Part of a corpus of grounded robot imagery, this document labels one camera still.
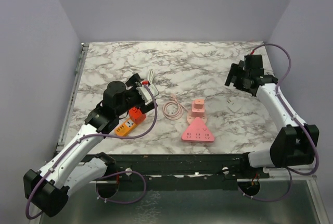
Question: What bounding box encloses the small pink charger adapter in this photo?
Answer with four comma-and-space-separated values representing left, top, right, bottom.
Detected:
192, 99, 204, 109

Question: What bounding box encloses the white usb charger plug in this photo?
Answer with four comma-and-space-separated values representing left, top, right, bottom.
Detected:
227, 98, 242, 113

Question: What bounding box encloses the aluminium frame rail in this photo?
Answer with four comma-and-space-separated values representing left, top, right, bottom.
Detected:
28, 42, 333, 224

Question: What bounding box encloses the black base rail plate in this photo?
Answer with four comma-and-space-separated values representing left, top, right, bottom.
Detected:
82, 153, 269, 191

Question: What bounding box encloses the pink triangular power strip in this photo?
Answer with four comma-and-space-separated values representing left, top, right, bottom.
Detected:
181, 117, 215, 143

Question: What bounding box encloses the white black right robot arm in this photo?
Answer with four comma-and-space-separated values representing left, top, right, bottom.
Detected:
225, 55, 319, 178

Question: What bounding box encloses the pink cube socket adapter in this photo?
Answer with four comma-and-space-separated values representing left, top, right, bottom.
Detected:
190, 103, 206, 118

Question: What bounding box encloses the pink power cable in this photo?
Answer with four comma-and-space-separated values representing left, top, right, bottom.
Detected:
162, 93, 189, 120

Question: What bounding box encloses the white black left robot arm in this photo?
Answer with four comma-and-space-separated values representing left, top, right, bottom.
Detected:
23, 74, 159, 220

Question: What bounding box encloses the black flat box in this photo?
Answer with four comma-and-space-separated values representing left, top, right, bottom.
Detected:
262, 73, 278, 84

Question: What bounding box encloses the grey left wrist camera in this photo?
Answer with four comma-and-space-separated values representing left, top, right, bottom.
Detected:
136, 84, 159, 105

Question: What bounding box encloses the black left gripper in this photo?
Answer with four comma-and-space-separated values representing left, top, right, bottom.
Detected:
117, 74, 158, 117

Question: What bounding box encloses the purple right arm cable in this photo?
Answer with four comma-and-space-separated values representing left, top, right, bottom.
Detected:
249, 43, 321, 203

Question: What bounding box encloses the orange power strip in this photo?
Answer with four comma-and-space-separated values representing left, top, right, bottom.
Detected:
114, 118, 137, 137

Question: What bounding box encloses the red cube socket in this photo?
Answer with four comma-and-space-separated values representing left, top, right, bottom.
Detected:
129, 107, 146, 125

